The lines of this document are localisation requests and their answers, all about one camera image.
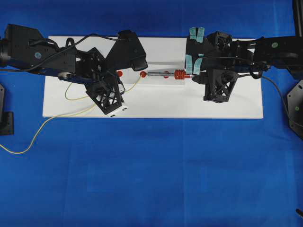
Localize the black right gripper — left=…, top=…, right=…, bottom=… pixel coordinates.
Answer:
left=185, top=27, right=239, bottom=103

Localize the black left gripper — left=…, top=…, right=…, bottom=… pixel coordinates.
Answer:
left=74, top=47, right=125, bottom=114

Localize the soldering iron with red grip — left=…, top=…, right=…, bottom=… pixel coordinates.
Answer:
left=147, top=69, right=194, bottom=80

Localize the yellow solder wire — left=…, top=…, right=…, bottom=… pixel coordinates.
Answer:
left=0, top=73, right=144, bottom=155

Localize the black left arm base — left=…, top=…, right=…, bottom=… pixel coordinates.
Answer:
left=0, top=82, right=14, bottom=137

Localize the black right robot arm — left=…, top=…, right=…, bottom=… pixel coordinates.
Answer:
left=185, top=27, right=303, bottom=103

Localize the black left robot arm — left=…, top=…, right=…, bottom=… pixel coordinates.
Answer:
left=0, top=24, right=123, bottom=114

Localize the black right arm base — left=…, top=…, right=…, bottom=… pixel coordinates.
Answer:
left=287, top=80, right=303, bottom=139

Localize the orange dot mark middle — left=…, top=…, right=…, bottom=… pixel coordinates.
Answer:
left=140, top=71, right=147, bottom=78

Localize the white work board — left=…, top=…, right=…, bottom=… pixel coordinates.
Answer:
left=42, top=37, right=263, bottom=119

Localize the blue table cloth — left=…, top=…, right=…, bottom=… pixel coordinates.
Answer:
left=0, top=0, right=303, bottom=227

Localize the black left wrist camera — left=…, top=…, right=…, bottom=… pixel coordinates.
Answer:
left=103, top=30, right=148, bottom=71

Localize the black soldering iron cable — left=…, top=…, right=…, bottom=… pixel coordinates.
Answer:
left=201, top=56, right=303, bottom=126

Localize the black frame post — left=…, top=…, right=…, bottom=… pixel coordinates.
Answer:
left=292, top=0, right=303, bottom=37

